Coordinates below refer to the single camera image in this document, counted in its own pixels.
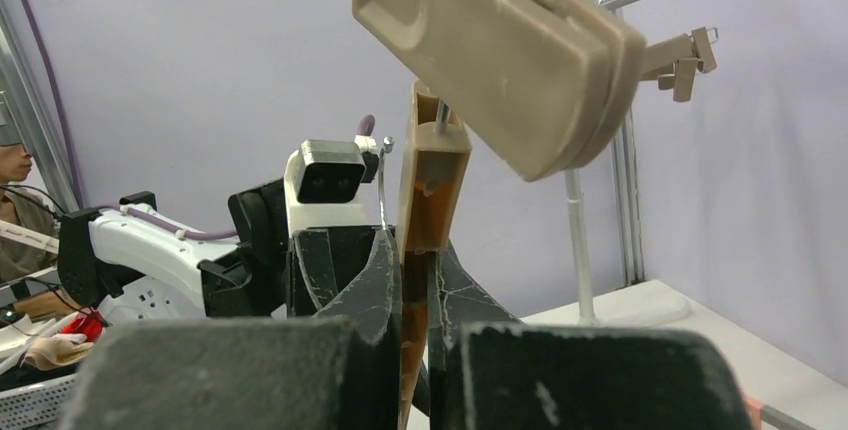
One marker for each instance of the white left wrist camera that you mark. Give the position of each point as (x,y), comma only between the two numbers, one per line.
(322,179)

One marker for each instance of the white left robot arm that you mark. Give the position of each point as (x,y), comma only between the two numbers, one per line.
(130,263)

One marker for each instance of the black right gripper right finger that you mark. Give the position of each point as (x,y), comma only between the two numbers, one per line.
(488,370)

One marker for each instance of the empty wooden clip hanger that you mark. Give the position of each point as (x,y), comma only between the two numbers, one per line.
(674,63)

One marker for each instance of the wooden hanger with navy underwear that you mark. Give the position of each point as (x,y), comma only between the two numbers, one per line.
(544,83)

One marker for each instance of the person in background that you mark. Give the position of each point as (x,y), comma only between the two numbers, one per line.
(19,260)

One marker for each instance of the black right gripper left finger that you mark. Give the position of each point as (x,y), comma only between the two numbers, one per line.
(338,369)

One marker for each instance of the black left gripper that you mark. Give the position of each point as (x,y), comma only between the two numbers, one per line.
(347,270)

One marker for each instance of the left metal rack pole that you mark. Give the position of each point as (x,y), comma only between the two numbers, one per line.
(653,313)

